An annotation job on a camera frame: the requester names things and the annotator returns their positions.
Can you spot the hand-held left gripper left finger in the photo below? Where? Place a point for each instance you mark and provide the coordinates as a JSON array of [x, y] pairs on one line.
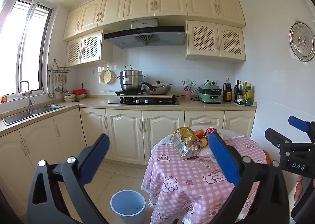
[[97, 155]]

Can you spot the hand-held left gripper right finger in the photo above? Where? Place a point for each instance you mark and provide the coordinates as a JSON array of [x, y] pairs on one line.
[[225, 160]]

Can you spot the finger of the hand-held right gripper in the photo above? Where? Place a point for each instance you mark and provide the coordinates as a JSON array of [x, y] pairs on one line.
[[279, 139], [297, 121]]

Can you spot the large orange peel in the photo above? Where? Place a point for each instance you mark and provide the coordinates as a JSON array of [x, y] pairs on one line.
[[204, 143]]

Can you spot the red soda can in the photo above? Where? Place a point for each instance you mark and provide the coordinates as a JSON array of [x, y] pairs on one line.
[[211, 131]]

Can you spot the crushed orange soda can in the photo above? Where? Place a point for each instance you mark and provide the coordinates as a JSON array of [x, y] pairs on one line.
[[199, 133]]

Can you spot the blue plastic bin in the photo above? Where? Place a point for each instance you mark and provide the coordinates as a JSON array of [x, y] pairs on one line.
[[128, 201]]

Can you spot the person's right hand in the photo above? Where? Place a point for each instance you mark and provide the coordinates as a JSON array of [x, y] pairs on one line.
[[299, 188]]

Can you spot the pink checked tablecloth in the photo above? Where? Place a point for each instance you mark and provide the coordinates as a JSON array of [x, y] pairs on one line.
[[187, 177]]

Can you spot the gold snack bag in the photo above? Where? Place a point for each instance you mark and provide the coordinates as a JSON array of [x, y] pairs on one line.
[[182, 140]]

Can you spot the beige countertop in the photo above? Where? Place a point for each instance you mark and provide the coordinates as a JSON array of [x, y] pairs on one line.
[[93, 102]]

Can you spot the green yellow bottle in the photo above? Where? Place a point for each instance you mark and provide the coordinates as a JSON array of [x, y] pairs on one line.
[[248, 96]]

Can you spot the group of dark condiment bottles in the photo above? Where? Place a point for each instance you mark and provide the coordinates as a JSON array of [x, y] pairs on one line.
[[239, 94]]

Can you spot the red container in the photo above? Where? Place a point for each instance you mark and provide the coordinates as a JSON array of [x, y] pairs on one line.
[[80, 91]]

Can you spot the green electric cooker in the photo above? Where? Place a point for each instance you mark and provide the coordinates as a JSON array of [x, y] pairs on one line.
[[210, 94]]

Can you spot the large soy sauce bottle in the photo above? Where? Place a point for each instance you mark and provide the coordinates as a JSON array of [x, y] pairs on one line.
[[227, 92]]

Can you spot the black gas stove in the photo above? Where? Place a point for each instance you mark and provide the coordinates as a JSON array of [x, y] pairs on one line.
[[145, 102]]

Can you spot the pink utensil holder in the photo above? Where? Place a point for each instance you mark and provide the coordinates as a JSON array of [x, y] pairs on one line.
[[187, 95]]

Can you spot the yellow perforated plate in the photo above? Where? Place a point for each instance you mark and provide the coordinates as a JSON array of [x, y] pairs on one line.
[[107, 76]]

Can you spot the round metal steamer tray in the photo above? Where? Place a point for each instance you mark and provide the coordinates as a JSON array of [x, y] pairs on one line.
[[302, 41]]

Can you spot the steel steamer pot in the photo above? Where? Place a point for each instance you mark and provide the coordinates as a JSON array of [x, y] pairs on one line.
[[130, 81]]

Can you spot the row of hanging utensils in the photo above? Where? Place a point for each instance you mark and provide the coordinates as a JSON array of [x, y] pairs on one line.
[[57, 83]]

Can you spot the bundle of chopsticks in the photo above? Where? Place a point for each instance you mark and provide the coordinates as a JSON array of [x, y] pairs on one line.
[[188, 86]]

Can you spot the steel sink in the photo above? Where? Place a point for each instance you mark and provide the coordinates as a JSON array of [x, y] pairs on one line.
[[24, 114]]

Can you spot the steel faucet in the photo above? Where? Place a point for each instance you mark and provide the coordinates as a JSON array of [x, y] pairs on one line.
[[29, 98]]

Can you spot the steel wok with lid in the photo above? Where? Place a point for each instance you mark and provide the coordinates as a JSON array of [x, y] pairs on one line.
[[158, 89]]

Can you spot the metal utensil rack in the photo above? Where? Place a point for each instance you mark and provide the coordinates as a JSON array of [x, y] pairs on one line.
[[59, 69]]

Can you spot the cream lattice door cabinet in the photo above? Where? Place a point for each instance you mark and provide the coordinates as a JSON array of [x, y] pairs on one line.
[[214, 39], [89, 48]]

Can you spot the range hood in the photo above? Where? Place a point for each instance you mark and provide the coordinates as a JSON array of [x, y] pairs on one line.
[[145, 36]]

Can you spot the cream upper cabinets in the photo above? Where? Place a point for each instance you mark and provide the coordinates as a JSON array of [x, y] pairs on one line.
[[167, 1]]

